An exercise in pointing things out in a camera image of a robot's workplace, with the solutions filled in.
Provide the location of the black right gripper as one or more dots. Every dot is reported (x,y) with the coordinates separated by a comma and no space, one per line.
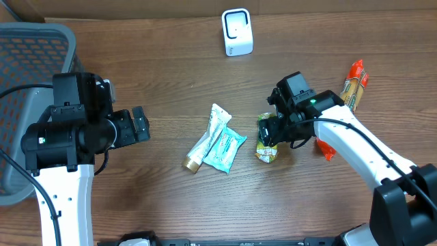
(270,132)

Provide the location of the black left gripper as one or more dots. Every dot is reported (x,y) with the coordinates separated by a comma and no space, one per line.
(137,124)

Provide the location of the green tea packet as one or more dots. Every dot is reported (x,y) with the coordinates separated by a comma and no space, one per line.
(265,153)

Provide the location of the white tube gold cap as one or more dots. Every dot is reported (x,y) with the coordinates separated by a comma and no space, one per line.
(217,122)

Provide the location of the teal snack packet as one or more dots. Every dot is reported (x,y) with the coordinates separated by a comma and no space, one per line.
(223,152)

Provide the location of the orange spaghetti packet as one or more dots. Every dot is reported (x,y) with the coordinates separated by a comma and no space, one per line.
(353,89)

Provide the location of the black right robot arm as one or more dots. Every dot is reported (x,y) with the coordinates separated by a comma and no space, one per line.
(403,210)

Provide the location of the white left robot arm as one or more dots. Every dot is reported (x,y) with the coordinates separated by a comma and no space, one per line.
(60,152)

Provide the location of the white barcode scanner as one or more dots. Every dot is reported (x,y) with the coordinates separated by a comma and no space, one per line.
(237,32)

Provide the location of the grey plastic mesh basket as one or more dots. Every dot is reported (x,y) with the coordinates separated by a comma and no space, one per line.
(31,53)

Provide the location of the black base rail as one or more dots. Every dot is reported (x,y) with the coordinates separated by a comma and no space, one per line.
(150,238)

